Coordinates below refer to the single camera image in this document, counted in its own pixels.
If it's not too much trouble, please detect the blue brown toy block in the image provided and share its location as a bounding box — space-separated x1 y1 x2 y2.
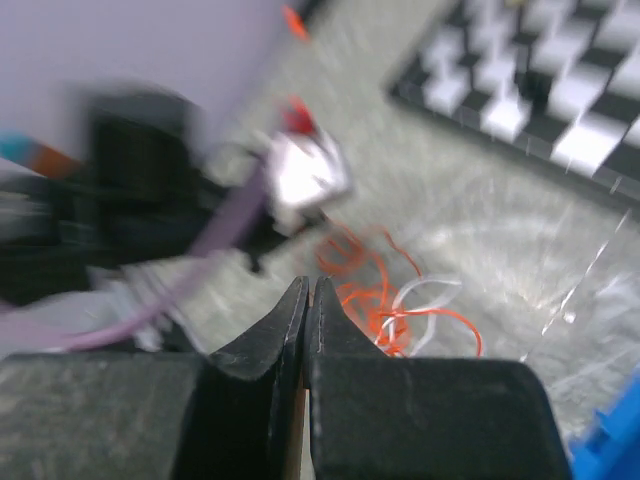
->
1 131 81 180

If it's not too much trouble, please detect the blue three-compartment bin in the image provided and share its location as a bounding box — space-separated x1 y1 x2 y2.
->
569 366 639 480

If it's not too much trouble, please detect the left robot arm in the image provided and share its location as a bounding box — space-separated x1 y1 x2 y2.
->
1 88 284 354

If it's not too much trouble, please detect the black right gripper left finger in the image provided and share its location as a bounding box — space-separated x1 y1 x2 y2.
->
1 277 309 479

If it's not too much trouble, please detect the black white chessboard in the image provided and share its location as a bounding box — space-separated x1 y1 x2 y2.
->
388 1 639 201

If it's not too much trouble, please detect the white cable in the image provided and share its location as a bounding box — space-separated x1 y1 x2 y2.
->
387 277 464 357

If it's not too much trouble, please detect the black marker orange cap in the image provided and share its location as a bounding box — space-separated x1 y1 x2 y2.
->
283 5 310 42

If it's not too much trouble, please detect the black chess piece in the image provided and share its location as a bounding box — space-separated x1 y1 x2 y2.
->
520 70 553 110

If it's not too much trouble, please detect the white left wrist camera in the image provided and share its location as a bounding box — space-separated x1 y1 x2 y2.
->
266 128 354 223

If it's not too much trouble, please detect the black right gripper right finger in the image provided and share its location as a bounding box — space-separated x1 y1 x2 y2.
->
305 278 571 480

